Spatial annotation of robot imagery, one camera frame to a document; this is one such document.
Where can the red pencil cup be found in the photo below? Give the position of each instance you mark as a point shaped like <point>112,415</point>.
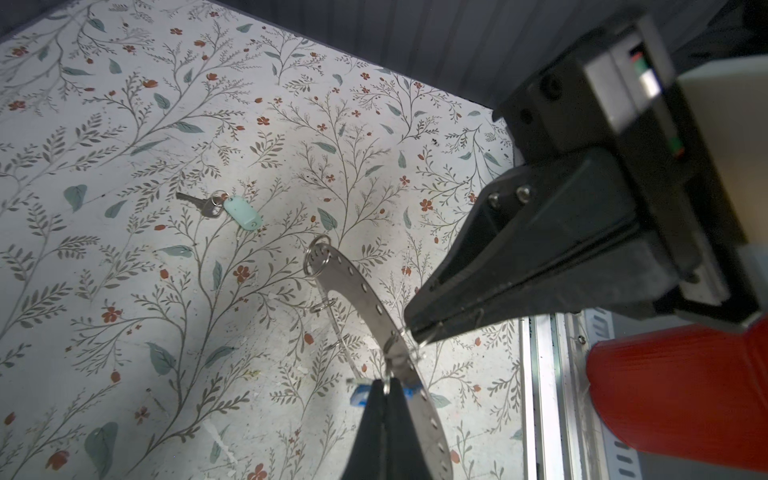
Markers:
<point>689,392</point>

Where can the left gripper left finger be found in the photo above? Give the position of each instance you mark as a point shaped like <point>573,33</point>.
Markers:
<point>367,458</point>

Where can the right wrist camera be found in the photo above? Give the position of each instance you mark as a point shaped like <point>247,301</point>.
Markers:
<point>728,99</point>

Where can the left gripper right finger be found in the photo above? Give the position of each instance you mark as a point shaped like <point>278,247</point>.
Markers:
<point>402,453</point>

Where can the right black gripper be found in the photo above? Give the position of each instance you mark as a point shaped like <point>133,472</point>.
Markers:
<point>618,205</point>

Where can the green-capped key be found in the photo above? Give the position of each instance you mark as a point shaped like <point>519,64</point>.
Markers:
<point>219,202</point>

